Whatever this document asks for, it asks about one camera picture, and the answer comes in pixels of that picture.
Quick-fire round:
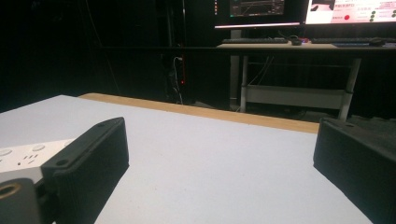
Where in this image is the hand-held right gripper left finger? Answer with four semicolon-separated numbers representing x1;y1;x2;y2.
40;117;130;224

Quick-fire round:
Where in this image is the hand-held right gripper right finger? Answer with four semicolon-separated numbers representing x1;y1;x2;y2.
313;117;396;224

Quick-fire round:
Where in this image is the white power strip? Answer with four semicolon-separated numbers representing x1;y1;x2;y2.
0;138;76;185

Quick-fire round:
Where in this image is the wooden desk with white legs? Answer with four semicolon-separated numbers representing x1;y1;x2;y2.
216;42;396;122

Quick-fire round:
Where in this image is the black keyboard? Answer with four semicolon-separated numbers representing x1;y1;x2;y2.
221;37;290;45
311;37;396;45

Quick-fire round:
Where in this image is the bright computer monitor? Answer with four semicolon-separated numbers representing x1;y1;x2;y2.
304;0;396;25

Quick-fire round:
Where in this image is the dark computer monitor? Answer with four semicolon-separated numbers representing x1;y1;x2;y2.
214;0;303;30

